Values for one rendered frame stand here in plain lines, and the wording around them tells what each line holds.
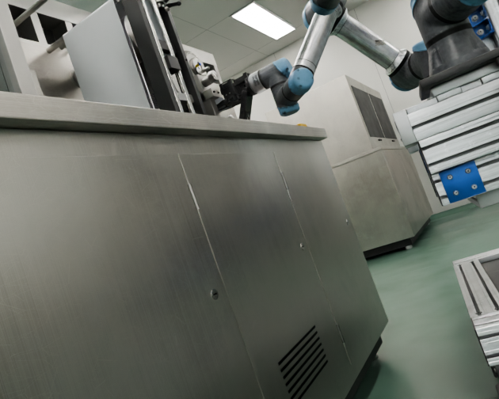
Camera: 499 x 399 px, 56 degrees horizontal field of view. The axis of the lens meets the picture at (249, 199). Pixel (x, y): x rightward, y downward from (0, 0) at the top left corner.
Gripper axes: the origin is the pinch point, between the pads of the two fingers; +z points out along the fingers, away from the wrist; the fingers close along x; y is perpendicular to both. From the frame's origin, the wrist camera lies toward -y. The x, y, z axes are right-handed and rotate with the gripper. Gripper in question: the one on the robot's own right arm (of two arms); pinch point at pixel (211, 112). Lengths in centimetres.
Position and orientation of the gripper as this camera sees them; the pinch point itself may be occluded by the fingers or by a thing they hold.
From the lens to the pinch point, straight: 182.4
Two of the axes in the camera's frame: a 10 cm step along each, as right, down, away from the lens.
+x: -4.5, 1.0, -8.9
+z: -8.3, 3.3, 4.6
